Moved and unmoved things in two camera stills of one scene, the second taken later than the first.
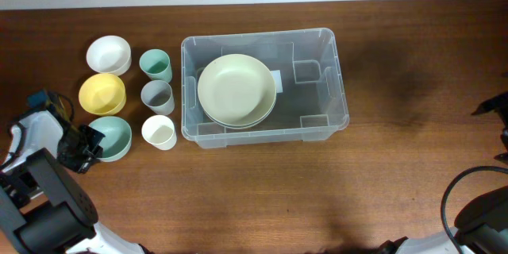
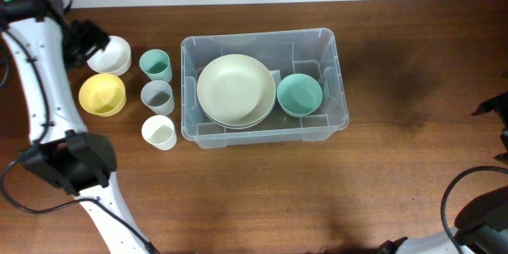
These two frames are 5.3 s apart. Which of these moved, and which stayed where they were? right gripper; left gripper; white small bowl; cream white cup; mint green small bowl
Moved: mint green small bowl; left gripper
Stayed: white small bowl; cream white cup; right gripper
